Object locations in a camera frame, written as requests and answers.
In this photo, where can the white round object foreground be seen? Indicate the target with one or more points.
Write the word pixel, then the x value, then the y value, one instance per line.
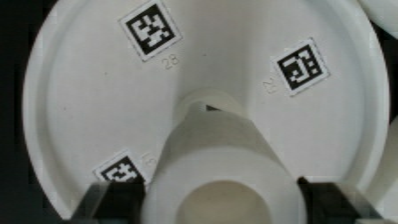
pixel 382 12

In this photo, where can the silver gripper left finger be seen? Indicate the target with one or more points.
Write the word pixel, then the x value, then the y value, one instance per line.
pixel 110 204

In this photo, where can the white round table top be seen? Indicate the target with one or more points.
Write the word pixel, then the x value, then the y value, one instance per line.
pixel 270 58

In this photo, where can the white cylindrical table leg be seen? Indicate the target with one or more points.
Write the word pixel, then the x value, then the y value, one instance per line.
pixel 220 182

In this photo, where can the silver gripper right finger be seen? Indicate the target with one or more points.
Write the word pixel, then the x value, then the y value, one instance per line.
pixel 336 205

